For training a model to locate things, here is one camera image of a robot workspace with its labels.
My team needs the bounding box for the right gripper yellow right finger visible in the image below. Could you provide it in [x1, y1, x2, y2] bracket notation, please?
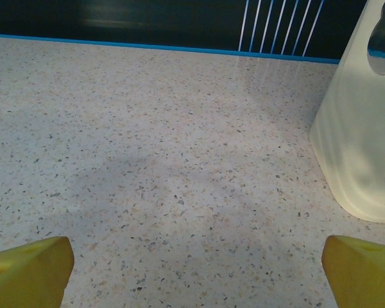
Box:
[321, 234, 385, 308]

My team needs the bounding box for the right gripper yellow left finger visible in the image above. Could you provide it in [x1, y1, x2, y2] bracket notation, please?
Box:
[0, 236, 76, 308]

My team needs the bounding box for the cream knife holder orange rim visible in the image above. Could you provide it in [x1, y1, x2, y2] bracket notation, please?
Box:
[309, 0, 385, 223]

